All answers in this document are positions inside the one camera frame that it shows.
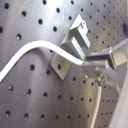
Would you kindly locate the blue object at edge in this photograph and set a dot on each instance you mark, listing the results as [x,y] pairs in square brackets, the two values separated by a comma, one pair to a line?
[125,27]

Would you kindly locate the grey metal cable clip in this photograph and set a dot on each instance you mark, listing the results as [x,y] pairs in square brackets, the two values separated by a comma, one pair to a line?
[72,43]

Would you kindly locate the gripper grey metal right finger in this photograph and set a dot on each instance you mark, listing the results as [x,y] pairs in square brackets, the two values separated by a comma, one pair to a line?
[105,54]

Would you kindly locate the perforated metal breadboard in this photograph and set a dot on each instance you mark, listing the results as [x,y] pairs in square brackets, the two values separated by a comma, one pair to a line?
[32,95]

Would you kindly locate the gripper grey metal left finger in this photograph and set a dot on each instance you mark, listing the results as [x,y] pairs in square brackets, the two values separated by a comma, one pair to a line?
[93,70]

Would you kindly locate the metal connector nut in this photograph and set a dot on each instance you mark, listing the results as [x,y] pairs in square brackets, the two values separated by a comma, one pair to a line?
[100,79]

